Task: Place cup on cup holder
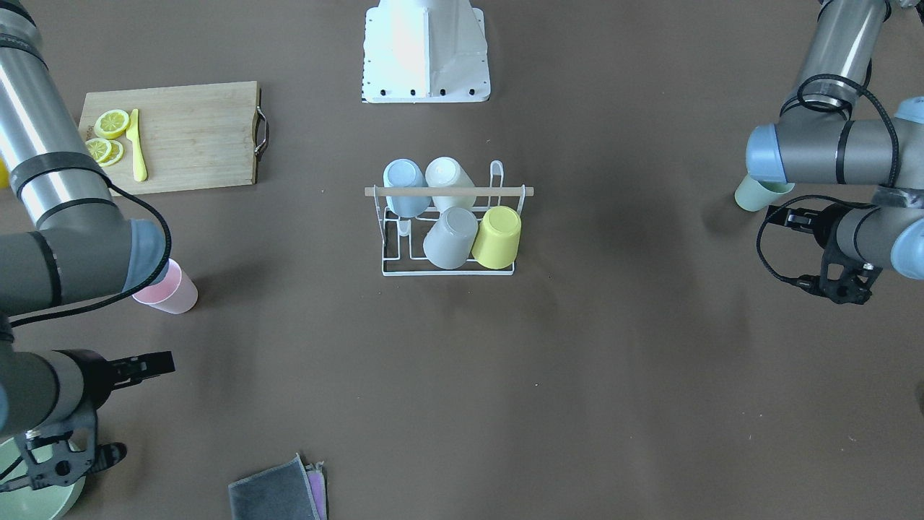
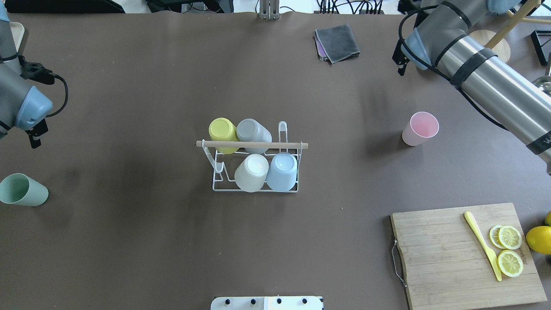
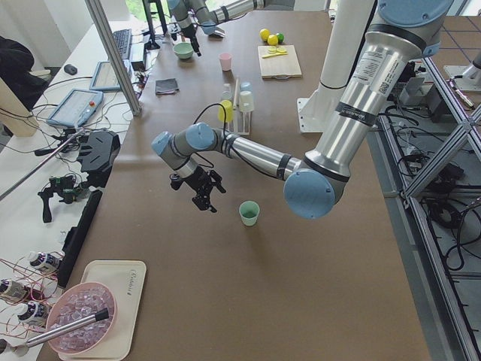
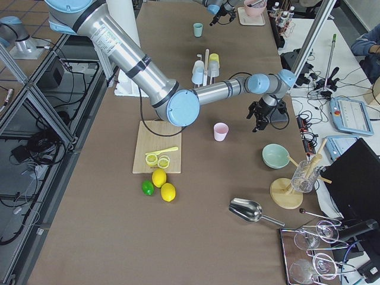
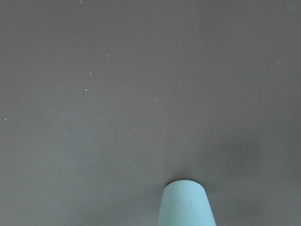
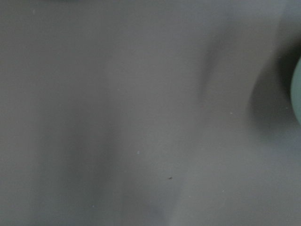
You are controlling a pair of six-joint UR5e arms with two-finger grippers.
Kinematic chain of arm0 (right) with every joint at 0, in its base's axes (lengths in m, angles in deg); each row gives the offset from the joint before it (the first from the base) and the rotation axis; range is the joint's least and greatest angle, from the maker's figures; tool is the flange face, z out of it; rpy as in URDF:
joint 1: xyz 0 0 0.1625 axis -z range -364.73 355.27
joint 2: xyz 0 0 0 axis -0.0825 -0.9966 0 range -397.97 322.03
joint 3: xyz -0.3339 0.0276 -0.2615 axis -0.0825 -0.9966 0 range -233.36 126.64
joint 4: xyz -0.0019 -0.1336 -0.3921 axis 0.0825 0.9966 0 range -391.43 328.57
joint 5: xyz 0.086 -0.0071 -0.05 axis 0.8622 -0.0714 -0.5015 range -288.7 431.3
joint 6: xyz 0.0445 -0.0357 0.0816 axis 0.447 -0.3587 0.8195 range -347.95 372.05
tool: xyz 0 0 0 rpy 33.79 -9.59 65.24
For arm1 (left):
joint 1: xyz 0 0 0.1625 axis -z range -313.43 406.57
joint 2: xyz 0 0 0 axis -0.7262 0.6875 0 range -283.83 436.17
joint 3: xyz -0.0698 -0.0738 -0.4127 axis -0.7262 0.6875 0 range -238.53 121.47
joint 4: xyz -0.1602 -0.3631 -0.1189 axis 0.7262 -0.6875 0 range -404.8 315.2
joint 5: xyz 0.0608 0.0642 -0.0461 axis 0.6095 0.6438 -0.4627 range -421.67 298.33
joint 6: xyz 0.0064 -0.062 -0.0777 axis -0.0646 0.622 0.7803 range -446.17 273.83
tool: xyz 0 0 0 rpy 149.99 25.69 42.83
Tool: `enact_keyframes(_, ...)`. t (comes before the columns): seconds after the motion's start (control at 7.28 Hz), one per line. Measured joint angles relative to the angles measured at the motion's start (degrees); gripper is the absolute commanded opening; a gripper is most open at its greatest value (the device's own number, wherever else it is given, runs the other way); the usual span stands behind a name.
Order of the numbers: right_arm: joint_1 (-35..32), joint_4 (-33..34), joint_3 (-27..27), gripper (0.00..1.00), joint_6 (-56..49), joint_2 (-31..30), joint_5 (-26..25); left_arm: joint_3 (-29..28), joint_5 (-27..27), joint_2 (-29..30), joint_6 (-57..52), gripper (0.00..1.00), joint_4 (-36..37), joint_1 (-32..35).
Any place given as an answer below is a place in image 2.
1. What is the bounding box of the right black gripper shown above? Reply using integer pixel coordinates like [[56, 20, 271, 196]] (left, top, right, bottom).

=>
[[392, 41, 410, 76]]

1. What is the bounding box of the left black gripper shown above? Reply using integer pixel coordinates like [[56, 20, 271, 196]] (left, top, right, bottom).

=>
[[25, 118, 49, 149]]

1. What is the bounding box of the green plastic cup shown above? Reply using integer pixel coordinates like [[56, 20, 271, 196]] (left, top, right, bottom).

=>
[[0, 173, 49, 207]]

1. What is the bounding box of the pink plastic cup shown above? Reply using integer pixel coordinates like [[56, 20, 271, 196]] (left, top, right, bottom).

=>
[[402, 112, 440, 146]]

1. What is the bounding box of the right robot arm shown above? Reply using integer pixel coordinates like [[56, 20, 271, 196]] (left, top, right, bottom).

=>
[[392, 0, 551, 164]]

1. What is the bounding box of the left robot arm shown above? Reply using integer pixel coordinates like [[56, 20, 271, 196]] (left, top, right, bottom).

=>
[[0, 3, 53, 149]]

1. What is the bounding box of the light blue plastic cup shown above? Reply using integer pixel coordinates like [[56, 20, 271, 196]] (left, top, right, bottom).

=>
[[266, 152, 297, 192]]

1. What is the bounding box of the grey plastic cup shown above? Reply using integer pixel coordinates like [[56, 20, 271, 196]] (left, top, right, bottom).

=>
[[236, 118, 272, 143]]

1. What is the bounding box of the yellow plastic cup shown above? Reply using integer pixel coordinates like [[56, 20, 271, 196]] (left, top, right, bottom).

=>
[[208, 118, 240, 142]]

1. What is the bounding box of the cream plastic cup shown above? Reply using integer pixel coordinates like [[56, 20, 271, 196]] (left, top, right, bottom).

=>
[[235, 154, 269, 192]]

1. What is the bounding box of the folded grey cloth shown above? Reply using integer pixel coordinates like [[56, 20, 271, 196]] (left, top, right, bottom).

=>
[[314, 24, 360, 64]]

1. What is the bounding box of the wooden stand with round base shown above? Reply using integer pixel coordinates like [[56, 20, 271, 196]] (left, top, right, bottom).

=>
[[470, 0, 550, 62]]

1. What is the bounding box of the cream plastic serving tray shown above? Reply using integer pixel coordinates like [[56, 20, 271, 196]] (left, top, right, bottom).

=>
[[9, 22, 25, 52]]

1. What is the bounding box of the metal scoop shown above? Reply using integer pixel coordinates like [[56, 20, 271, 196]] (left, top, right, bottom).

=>
[[532, 53, 551, 97]]

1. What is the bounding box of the yellow plastic knife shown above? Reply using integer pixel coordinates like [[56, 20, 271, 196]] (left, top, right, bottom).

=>
[[463, 211, 502, 281]]

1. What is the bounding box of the lemon slice upper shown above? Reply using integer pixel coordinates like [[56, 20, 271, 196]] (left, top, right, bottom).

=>
[[489, 225, 522, 251]]

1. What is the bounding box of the lemon slice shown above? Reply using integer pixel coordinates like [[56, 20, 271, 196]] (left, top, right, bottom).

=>
[[497, 249, 524, 277], [489, 225, 522, 251]]

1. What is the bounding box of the wooden cutting board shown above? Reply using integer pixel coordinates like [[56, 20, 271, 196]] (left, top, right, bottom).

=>
[[391, 203, 547, 310]]

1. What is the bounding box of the whole yellow lemon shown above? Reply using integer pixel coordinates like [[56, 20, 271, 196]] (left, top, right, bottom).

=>
[[525, 226, 551, 255]]

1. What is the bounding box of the lemon slice lower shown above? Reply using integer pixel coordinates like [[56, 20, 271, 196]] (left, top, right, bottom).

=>
[[497, 249, 524, 277]]

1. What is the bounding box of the black frame object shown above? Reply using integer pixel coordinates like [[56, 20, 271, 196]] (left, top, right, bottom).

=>
[[530, 30, 551, 65]]

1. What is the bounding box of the aluminium frame post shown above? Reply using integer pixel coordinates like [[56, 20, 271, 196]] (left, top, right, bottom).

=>
[[258, 0, 281, 20]]

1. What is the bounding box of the white wire cup holder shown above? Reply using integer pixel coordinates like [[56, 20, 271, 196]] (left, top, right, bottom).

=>
[[195, 121, 309, 193]]

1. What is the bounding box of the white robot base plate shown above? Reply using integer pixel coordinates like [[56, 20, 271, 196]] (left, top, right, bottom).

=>
[[210, 296, 324, 310]]

